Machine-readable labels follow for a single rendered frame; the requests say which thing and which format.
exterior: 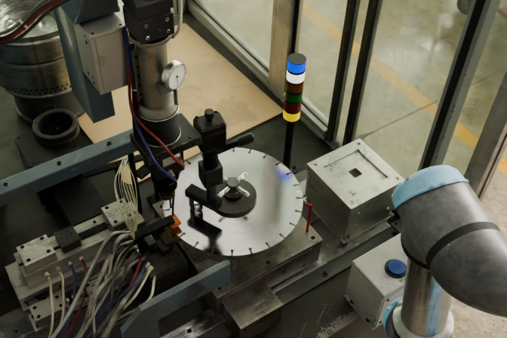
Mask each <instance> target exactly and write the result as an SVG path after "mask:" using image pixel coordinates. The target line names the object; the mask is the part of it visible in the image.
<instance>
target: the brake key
mask: <svg viewBox="0 0 507 338"><path fill-rule="evenodd" d="M387 269H388V271H389V273H391V274H392V275H395V276H401V275H403V274H404V272H405V269H406V268H405V265H404V263H403V262H401V261H400V260H390V261H389V263H388V265H387Z"/></svg>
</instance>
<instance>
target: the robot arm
mask: <svg viewBox="0 0 507 338"><path fill-rule="evenodd" d="M392 203H393V205H394V209H395V211H397V212H398V214H399V216H400V218H401V222H402V227H401V246H402V249H403V251H404V253H405V254H406V256H407V257H408V258H407V270H406V276H405V282H404V295H403V296H402V297H399V298H397V299H396V300H395V301H393V302H392V303H391V306H389V307H387V309H386V310H385V312H384V314H383V326H384V328H385V332H386V336H387V337H388V338H453V337H452V334H453V328H454V322H453V316H452V313H451V311H450V305H451V301H452V298H455V299H456V300H459V301H460V302H461V303H464V304H466V305H467V306H470V307H472V308H474V309H477V310H479V311H482V312H486V313H488V314H491V315H495V316H500V317H504V318H507V239H506V237H505V236H504V235H503V234H502V232H501V231H500V229H499V227H498V226H497V225H496V223H495V222H494V220H493V218H492V217H491V215H489V213H488V212H487V210H486V208H485V207H484V206H483V204H482V203H481V201H480V199H479V198H478V197H477V195H476V194H475V192H474V191H473V189H472V188H471V186H470V185H469V181H468V180H467V179H465V178H464V176H463V175H462V174H461V173H460V172H459V171H458V170H457V169H456V168H454V167H451V166H449V165H436V166H432V167H427V168H425V169H422V170H420V171H417V172H416V173H414V174H412V175H410V176H409V177H408V178H407V179H405V180H403V181H402V182H401V183H400V184H399V185H398V186H397V188H396V189H395V191H394V192H393V195H392Z"/></svg>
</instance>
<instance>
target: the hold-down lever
mask: <svg viewBox="0 0 507 338"><path fill-rule="evenodd" d="M254 139H255V138H254V135H253V134H252V133H247V134H245V135H242V136H240V137H238V139H237V140H236V141H234V142H231V143H229V144H226V145H225V146H221V147H220V148H218V149H216V151H217V154H218V155H219V154H221V153H223V152H226V151H228V150H230V149H233V148H235V147H237V146H245V145H247V144H249V143H252V142H253V141H254Z"/></svg>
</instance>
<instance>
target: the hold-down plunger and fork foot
mask: <svg viewBox="0 0 507 338"><path fill-rule="evenodd" d="M185 196H186V197H188V198H189V206H190V207H191V209H192V212H195V206H194V201H196V202H198V203H199V206H200V208H201V209H203V206H205V207H207V208H209V209H211V210H212V211H214V212H217V210H218V209H219V208H220V207H221V206H222V199H221V198H218V197H217V186H212V187H210V188H207V189H206V191H205V190H203V189H201V188H199V187H197V186H196V185H194V184H192V183H191V185H190V186H189V187H188V188H187V189H186V190H185Z"/></svg>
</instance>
